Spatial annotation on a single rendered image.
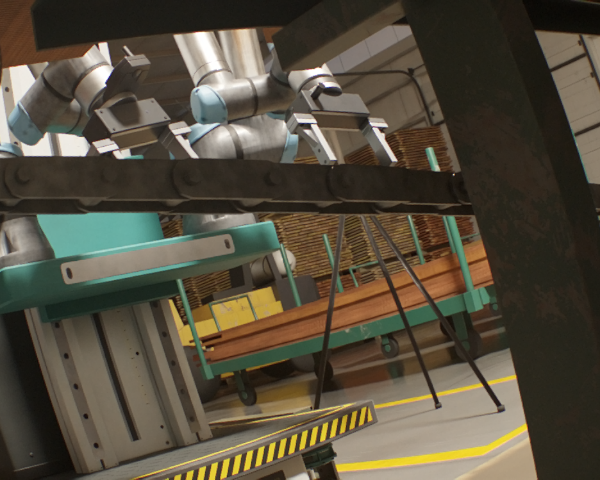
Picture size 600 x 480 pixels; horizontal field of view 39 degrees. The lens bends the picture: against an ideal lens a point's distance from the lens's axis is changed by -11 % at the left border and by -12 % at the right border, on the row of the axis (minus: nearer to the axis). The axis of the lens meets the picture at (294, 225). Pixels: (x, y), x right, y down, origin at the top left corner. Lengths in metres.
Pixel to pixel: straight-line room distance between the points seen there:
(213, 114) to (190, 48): 0.17
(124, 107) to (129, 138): 0.05
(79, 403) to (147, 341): 0.24
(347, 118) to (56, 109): 0.54
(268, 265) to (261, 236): 8.63
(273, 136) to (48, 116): 0.67
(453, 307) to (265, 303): 5.06
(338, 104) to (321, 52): 0.80
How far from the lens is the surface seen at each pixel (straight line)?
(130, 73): 1.32
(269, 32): 1.15
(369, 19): 0.78
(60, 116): 1.45
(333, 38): 0.81
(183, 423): 1.92
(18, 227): 1.59
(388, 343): 8.57
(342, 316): 6.35
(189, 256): 1.76
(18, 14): 0.84
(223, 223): 1.85
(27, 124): 1.43
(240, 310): 10.24
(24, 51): 0.93
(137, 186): 0.65
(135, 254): 1.69
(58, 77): 1.40
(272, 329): 7.02
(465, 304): 5.44
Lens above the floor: 0.51
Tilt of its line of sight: 6 degrees up
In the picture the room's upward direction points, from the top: 16 degrees counter-clockwise
